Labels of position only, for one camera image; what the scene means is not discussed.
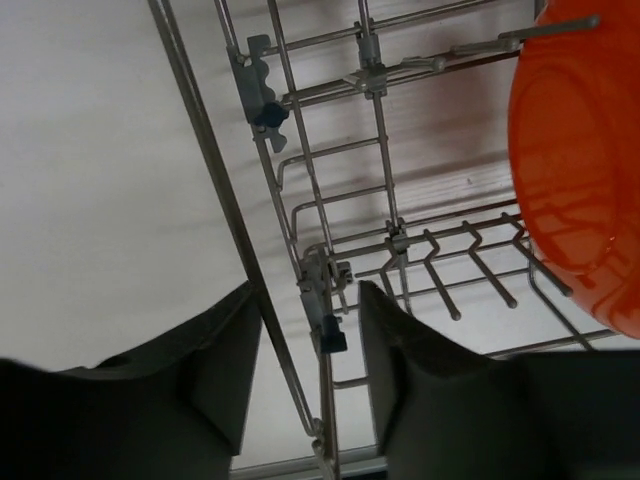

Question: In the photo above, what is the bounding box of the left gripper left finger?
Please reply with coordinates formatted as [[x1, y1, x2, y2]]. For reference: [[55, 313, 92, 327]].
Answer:
[[1, 284, 262, 479]]

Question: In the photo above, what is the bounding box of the small orange plate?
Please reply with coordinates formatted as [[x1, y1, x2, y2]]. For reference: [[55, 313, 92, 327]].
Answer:
[[508, 1, 639, 338]]

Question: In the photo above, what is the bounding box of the grey wire dish rack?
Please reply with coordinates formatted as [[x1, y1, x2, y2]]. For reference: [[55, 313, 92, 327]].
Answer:
[[148, 1, 639, 479]]

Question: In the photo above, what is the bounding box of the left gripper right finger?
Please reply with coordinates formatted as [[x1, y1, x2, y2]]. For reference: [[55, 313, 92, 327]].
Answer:
[[358, 281, 639, 479]]

